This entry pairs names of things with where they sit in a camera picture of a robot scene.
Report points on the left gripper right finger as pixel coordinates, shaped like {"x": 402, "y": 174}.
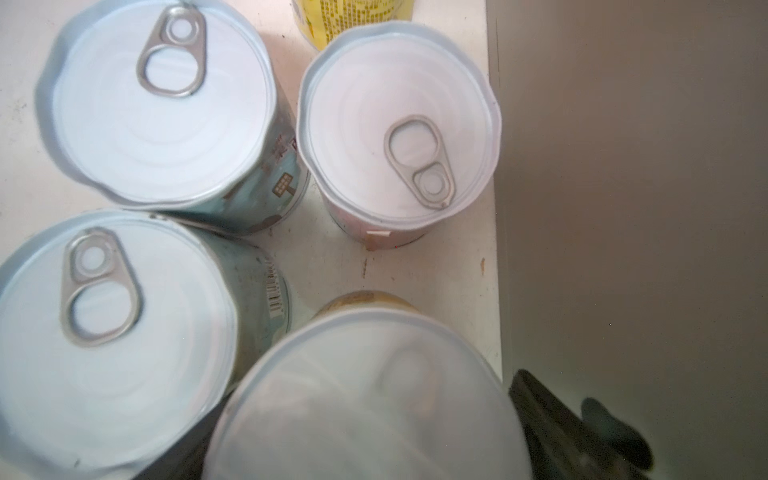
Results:
{"x": 563, "y": 445}

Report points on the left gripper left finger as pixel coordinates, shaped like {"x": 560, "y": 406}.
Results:
{"x": 184, "y": 460}

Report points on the orange label can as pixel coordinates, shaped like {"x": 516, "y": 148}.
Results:
{"x": 371, "y": 388}

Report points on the teal label can front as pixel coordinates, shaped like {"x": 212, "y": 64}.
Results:
{"x": 120, "y": 331}

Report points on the teal label can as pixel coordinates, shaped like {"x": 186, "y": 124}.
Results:
{"x": 172, "y": 107}
{"x": 120, "y": 331}

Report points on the teal label can rear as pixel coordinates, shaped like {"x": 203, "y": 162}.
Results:
{"x": 172, "y": 107}

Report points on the pink label can left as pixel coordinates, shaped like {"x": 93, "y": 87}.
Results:
{"x": 400, "y": 129}

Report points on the yellow label can left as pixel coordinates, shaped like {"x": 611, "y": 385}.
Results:
{"x": 321, "y": 21}

